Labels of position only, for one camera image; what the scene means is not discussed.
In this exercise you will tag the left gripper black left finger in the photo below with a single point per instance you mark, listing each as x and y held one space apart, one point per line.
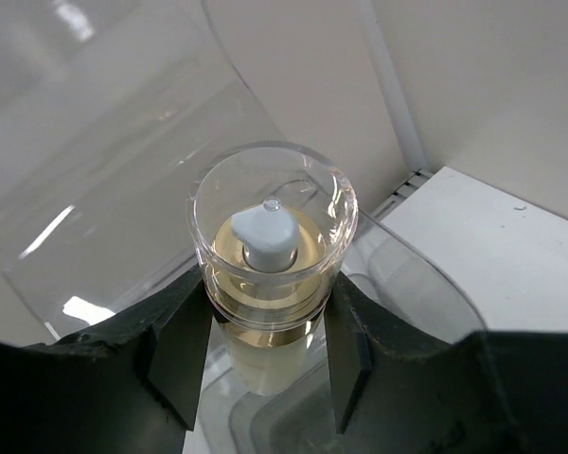
130 384

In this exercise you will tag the aluminium right side rail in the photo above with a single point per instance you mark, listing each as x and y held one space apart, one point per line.
403 192

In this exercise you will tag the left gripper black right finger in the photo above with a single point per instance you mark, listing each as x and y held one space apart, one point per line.
397 389

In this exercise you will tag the clear acrylic organizer box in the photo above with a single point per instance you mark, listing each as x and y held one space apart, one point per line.
107 111

